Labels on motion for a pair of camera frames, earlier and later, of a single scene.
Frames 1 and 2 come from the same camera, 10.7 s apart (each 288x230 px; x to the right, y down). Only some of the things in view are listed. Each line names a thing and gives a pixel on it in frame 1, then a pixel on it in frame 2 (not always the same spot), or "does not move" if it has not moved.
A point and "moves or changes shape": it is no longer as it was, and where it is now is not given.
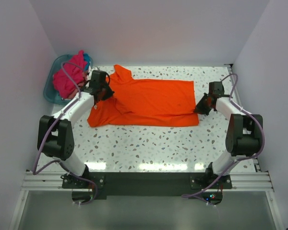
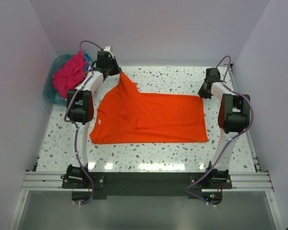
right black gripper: [199, 109] → [201, 93]
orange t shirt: [145, 103] moves or changes shape
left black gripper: [109, 93] → [117, 69]
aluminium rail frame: [51, 180] does not move
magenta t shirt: [65, 82] does not move
